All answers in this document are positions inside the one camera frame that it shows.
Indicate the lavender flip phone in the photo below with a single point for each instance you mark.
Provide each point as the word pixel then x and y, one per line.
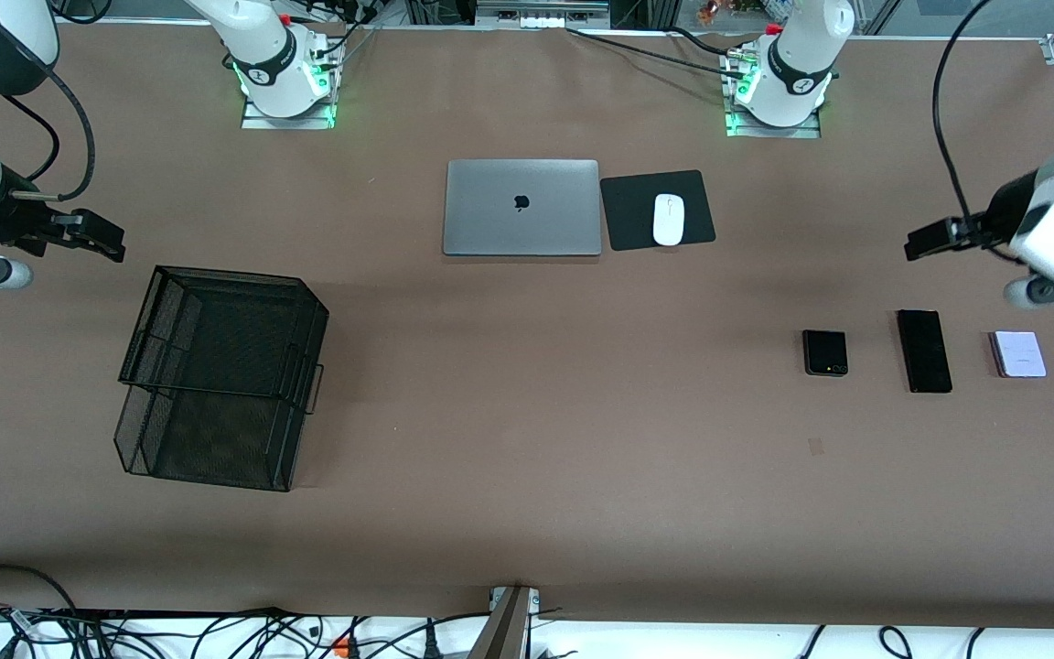
pixel 1019 355

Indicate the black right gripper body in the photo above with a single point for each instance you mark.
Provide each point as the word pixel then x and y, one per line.
pixel 2 225

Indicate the black mouse pad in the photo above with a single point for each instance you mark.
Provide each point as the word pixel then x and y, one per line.
pixel 628 210

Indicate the white computer mouse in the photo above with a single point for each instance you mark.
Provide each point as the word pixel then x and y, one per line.
pixel 669 220

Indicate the black two-tier mesh tray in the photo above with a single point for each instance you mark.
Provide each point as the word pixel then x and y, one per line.
pixel 216 439

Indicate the silver closed laptop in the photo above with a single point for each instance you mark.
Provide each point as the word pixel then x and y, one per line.
pixel 521 209

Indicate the small black flip phone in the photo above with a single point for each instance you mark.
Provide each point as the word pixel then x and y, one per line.
pixel 825 352

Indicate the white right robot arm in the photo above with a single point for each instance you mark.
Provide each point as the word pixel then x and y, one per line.
pixel 262 55

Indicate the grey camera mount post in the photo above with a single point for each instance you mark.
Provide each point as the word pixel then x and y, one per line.
pixel 504 631

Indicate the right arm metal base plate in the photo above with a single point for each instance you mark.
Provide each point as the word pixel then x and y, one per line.
pixel 257 121

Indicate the silver power strip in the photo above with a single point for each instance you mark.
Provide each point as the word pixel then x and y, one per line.
pixel 541 18

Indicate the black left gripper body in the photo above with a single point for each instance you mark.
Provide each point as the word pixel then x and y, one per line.
pixel 1006 210

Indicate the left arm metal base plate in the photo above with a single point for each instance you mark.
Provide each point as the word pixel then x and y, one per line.
pixel 747 133

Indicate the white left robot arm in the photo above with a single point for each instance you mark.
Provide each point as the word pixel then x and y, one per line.
pixel 801 55

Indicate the long black smartphone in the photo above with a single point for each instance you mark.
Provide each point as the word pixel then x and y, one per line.
pixel 925 352

